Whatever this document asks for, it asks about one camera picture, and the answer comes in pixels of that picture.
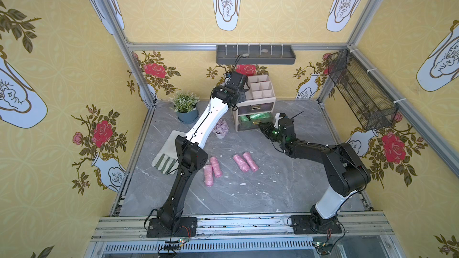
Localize green trash bag roll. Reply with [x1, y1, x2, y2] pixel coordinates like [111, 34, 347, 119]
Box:
[250, 112, 271, 120]
[239, 115, 251, 123]

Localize pink trash bag roll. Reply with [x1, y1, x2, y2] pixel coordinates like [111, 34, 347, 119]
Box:
[243, 152, 259, 172]
[203, 164, 214, 187]
[233, 154, 251, 173]
[209, 156, 223, 178]

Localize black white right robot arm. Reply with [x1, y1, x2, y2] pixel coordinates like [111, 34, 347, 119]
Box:
[259, 113, 371, 231]

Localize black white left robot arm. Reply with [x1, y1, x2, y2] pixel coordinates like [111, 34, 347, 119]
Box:
[147, 71, 247, 237]

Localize beige three-drawer organizer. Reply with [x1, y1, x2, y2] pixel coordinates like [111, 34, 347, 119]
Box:
[233, 75, 276, 131]

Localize purple flowers in white pot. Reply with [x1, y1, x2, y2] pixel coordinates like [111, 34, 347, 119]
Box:
[213, 119, 229, 139]

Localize green plant in blue pot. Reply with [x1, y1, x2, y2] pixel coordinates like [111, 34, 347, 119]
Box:
[172, 92, 200, 124]

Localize white green work glove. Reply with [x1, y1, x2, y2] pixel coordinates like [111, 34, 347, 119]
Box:
[152, 130, 185, 174]

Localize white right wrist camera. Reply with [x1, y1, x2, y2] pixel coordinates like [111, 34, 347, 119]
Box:
[274, 113, 286, 129]

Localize gray wall shelf tray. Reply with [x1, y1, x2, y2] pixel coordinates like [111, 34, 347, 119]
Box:
[216, 44, 296, 65]

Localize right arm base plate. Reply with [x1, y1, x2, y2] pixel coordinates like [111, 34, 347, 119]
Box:
[290, 215, 343, 235]

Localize black wire mesh basket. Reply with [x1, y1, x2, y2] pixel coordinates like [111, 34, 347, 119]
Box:
[325, 50, 399, 130]

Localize aluminum front rail frame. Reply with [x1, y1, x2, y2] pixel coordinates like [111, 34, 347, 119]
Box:
[85, 211, 405, 258]

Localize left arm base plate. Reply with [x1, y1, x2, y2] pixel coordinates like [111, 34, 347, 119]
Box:
[147, 217, 197, 238]

